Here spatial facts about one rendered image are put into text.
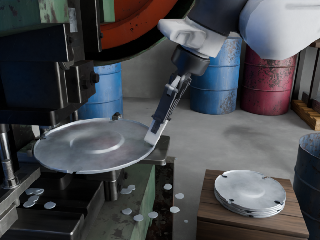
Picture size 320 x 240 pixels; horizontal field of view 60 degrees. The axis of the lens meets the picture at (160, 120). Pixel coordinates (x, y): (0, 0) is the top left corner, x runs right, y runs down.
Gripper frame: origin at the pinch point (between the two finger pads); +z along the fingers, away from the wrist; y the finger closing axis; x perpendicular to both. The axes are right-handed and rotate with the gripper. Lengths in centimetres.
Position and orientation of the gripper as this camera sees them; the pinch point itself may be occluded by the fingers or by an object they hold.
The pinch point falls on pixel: (155, 130)
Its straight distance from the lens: 64.7
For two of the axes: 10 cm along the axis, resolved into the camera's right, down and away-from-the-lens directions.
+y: 3.3, -3.2, 8.9
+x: -8.6, -5.0, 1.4
